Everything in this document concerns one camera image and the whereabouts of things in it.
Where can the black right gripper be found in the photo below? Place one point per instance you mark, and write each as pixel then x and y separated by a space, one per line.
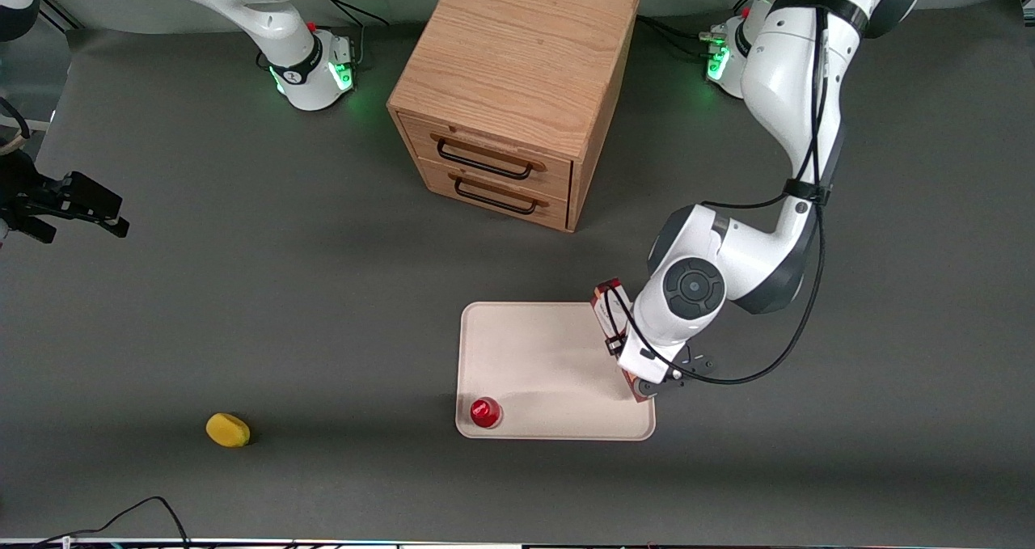
pixel 18 191

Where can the red cookie box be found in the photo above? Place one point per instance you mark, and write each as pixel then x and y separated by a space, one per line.
pixel 606 310

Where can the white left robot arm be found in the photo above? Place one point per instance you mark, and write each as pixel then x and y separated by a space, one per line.
pixel 792 88

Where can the beige rectangular tray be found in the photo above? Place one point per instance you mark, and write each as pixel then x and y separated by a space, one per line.
pixel 550 363

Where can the small red cup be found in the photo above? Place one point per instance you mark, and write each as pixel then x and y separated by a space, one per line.
pixel 485 412

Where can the plain wooden drawer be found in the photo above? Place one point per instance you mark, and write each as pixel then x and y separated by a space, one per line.
pixel 550 213

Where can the wooden drawer with notch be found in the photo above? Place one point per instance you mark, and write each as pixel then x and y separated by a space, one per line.
pixel 501 146

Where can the yellow lemon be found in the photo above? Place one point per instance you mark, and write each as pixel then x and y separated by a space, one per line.
pixel 227 430

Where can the oak wooden drawer cabinet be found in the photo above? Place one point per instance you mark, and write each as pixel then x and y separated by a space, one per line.
pixel 517 48

